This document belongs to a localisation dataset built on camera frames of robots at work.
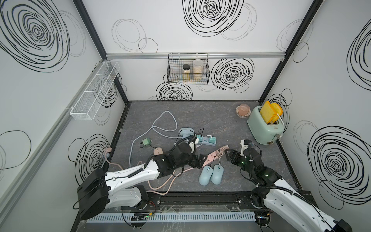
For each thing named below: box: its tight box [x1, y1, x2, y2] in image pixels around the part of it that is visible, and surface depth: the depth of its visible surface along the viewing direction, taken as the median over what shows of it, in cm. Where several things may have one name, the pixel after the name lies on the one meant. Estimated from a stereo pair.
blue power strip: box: [196, 134, 217, 146], surface depth 95 cm
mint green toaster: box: [247, 105, 285, 145], surface depth 90 cm
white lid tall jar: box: [192, 58, 204, 83], surface depth 87 cm
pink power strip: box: [202, 145, 230, 167], surface depth 87 cm
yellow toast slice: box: [259, 100, 284, 124], surface depth 88 cm
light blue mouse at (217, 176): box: [210, 164, 225, 186], surface depth 82 cm
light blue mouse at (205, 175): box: [198, 165, 214, 187], surface depth 82 cm
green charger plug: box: [142, 137, 152, 146], surface depth 96 cm
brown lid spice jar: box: [182, 63, 191, 83], surface depth 87 cm
